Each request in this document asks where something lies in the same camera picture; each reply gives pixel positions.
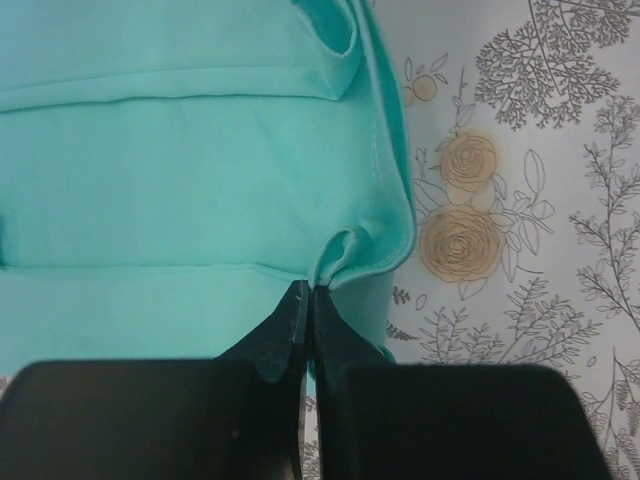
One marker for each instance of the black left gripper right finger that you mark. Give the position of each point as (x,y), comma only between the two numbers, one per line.
(381,420)

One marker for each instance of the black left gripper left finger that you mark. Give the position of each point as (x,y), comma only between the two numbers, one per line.
(232,417)

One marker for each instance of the teal green t-shirt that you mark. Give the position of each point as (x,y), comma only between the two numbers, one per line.
(169,168)

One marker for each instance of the floral patterned table mat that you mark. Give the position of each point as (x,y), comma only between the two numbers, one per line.
(525,183)

